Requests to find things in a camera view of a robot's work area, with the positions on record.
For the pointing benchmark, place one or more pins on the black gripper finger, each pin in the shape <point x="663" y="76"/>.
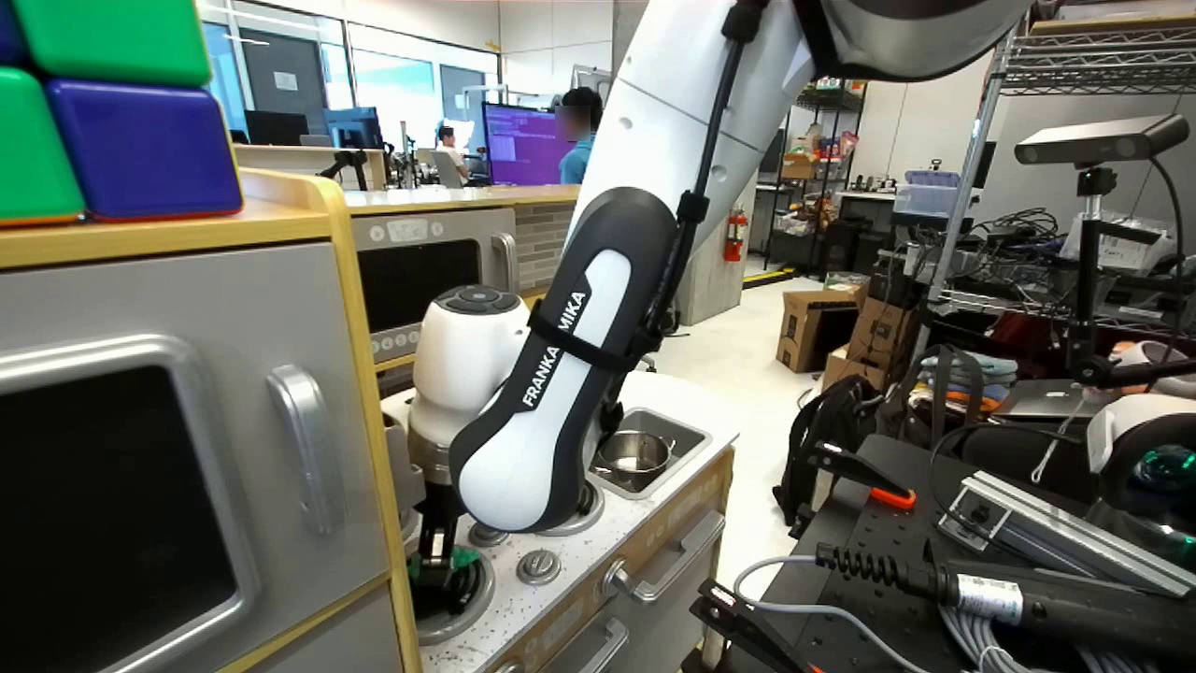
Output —
<point x="430" y="590"/>

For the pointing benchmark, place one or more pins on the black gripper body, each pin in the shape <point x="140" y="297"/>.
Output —
<point x="438" y="516"/>

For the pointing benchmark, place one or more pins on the green toy object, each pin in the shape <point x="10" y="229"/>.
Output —
<point x="466" y="559"/>

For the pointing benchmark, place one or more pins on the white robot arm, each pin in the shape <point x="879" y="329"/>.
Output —
<point x="687" y="126"/>

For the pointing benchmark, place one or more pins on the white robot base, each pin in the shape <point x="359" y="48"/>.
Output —
<point x="1144" y="456"/>

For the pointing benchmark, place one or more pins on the black burner under green object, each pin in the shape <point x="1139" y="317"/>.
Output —
<point x="449" y="603"/>

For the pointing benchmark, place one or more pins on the steel pot in sink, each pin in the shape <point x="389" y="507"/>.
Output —
<point x="632" y="455"/>

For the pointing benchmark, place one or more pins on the grey toy sink basin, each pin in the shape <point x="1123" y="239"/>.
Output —
<point x="676" y="434"/>

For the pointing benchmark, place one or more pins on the toy kitchen play set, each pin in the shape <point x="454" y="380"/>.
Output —
<point x="373" y="628"/>

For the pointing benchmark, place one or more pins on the grey toy microwave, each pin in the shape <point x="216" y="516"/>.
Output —
<point x="408" y="261"/>

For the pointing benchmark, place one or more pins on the grey toy oven door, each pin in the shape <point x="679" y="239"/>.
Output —
<point x="180" y="456"/>

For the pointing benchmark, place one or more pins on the purple computer monitor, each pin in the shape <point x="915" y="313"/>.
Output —
<point x="525" y="146"/>

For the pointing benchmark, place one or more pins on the orange black clamp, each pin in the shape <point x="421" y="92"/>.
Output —
<point x="879" y="489"/>

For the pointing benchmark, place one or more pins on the red fire extinguisher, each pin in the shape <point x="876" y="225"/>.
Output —
<point x="734" y="243"/>

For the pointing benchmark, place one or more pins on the cardboard box on floor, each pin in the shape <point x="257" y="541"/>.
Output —
<point x="813" y="324"/>

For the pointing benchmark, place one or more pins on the person in blue shirt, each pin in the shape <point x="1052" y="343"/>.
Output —
<point x="581" y="115"/>

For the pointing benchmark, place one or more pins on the purple storage cube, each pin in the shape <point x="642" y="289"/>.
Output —
<point x="149" y="152"/>

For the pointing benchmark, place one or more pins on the green storage cube lower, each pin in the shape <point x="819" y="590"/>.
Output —
<point x="34" y="168"/>

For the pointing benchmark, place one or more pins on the green storage cube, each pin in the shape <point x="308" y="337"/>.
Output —
<point x="112" y="40"/>
<point x="34" y="168"/>

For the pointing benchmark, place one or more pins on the green storage cube top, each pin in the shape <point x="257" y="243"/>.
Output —
<point x="112" y="40"/>

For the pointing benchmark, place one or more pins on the black wire shelf rack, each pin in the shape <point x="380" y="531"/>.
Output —
<point x="813" y="165"/>

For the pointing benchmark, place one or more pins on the silver aluminium rail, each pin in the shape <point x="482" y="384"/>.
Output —
<point x="997" y="514"/>

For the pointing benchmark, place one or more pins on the black cable connector handle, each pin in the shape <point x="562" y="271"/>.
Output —
<point x="1057" y="603"/>

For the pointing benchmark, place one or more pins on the camera on black stand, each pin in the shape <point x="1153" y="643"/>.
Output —
<point x="1089" y="146"/>

